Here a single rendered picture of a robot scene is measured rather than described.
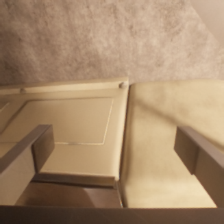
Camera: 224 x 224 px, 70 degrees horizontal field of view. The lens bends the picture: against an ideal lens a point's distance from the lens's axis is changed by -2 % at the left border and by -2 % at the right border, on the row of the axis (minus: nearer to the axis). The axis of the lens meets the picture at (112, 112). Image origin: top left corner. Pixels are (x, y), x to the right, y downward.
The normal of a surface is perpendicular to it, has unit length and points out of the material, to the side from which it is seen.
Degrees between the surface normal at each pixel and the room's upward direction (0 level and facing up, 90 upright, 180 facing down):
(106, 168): 90
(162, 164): 90
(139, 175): 85
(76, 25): 0
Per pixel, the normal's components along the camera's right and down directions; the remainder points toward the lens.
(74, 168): -0.14, -0.76
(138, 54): -0.14, 0.65
